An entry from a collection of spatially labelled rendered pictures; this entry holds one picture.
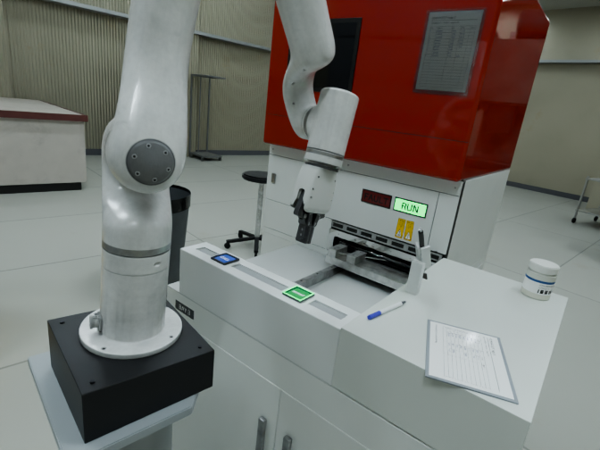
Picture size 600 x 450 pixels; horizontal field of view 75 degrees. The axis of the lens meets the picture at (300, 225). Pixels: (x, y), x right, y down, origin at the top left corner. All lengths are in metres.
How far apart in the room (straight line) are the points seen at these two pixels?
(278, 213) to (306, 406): 0.94
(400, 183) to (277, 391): 0.78
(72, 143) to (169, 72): 5.07
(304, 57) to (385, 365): 0.61
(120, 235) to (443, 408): 0.64
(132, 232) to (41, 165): 5.00
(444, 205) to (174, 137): 0.92
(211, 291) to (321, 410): 0.42
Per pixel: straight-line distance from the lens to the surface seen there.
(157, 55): 0.68
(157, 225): 0.73
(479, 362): 0.84
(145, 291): 0.77
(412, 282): 1.03
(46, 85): 8.44
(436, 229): 1.35
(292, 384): 0.99
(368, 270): 1.35
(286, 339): 0.94
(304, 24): 0.79
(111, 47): 8.73
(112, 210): 0.75
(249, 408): 1.14
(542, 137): 11.34
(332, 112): 0.83
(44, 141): 5.66
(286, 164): 1.65
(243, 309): 1.01
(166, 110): 0.66
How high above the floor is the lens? 1.39
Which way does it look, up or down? 17 degrees down
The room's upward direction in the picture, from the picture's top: 7 degrees clockwise
